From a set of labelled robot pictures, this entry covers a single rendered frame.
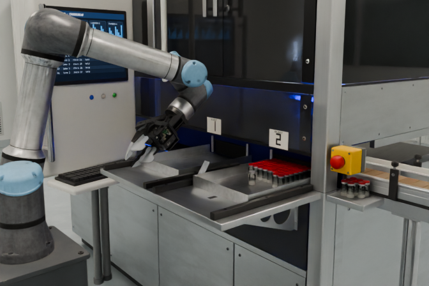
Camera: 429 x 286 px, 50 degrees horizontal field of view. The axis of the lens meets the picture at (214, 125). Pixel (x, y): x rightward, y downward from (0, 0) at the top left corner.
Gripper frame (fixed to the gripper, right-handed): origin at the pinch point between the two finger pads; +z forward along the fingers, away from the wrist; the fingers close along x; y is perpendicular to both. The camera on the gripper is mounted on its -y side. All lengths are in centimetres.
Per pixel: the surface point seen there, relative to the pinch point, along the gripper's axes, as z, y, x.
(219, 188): -10.3, 17.8, 19.0
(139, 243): -2, -76, 85
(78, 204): -6, -153, 88
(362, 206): -28, 52, 35
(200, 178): -11.5, 8.3, 18.5
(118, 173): -1.9, -24.9, 15.5
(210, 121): -41, -16, 25
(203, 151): -36, -27, 40
